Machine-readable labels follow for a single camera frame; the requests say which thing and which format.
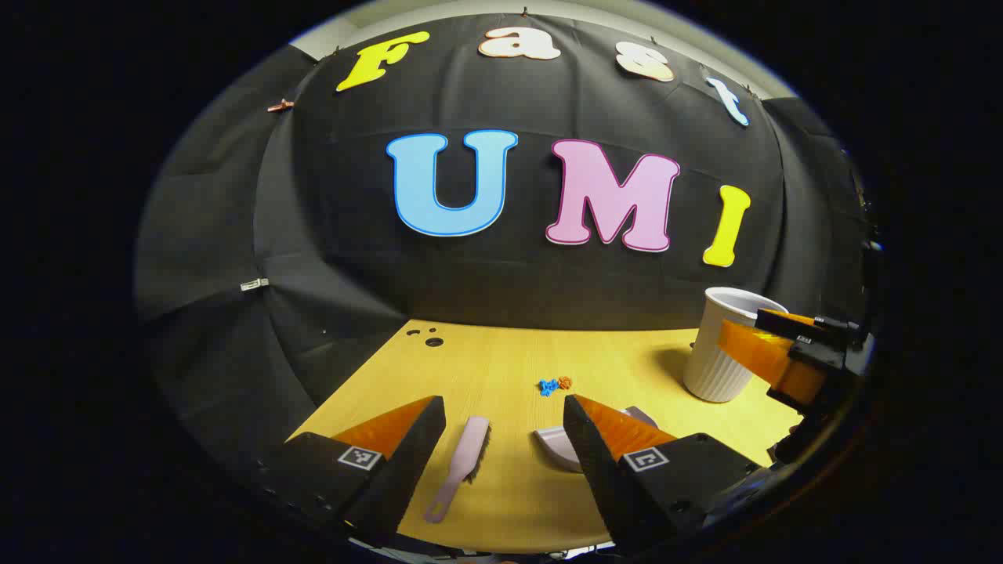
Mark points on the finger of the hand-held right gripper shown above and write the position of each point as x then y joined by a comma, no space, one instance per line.
819,324
764,356

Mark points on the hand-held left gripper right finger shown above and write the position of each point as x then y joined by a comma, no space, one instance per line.
592,462

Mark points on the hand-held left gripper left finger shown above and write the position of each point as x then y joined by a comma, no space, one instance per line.
415,446

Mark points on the pink dustpan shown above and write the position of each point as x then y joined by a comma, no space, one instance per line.
558,448

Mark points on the white ribbed garbage bin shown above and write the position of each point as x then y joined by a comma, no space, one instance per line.
721,352

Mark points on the small pink broom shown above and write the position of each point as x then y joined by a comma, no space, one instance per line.
462,458

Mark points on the blue paper scrap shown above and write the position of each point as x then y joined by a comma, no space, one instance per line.
548,386

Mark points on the yellow wooden desktop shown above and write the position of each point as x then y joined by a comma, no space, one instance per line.
501,368

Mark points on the black backdrop cloth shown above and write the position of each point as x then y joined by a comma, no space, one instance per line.
501,282

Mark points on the silver cloth clip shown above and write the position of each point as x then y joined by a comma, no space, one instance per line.
254,284

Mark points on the orange cloth clip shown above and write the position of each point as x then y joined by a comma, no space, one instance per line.
280,105

